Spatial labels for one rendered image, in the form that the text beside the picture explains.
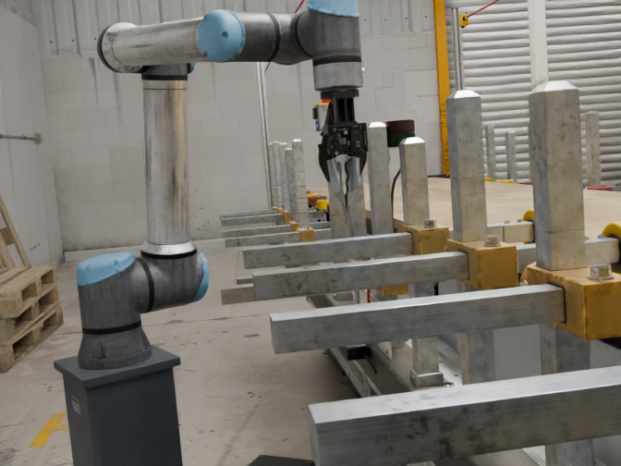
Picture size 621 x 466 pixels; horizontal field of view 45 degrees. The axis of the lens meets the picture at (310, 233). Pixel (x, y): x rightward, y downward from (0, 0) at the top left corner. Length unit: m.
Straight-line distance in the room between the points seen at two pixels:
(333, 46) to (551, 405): 1.00
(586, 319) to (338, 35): 0.81
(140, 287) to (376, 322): 1.35
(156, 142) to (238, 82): 7.28
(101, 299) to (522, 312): 1.39
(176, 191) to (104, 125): 7.38
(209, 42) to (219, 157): 7.79
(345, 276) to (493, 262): 0.18
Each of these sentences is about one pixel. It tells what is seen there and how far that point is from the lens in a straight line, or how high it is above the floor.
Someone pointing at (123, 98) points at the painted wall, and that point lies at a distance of 9.31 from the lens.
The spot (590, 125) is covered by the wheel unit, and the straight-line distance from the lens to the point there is 2.94.
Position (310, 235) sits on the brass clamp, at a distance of 2.63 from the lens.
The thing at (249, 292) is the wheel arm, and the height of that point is 0.85.
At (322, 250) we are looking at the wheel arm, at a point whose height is 0.95.
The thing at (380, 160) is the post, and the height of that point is 1.07.
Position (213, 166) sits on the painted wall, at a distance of 9.18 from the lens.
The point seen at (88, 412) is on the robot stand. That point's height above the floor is 0.51.
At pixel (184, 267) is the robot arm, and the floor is 0.82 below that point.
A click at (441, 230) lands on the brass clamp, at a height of 0.97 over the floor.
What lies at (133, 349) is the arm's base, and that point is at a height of 0.64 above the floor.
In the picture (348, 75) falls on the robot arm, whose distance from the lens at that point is 1.35.
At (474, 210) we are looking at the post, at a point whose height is 1.01.
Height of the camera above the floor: 1.10
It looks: 6 degrees down
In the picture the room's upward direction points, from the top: 5 degrees counter-clockwise
